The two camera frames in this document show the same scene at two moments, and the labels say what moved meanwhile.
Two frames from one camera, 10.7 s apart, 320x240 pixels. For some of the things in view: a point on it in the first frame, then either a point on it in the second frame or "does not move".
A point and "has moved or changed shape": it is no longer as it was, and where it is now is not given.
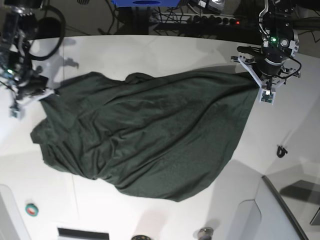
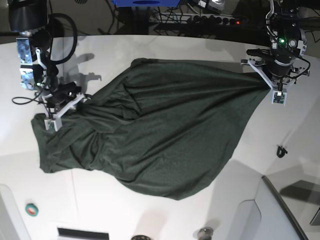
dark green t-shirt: (165, 137) has moved or changed shape
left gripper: (31, 85) to (62, 93)
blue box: (146, 3) does not move
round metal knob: (205, 233) does not move
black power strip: (192, 19) does not move
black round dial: (141, 237) does not move
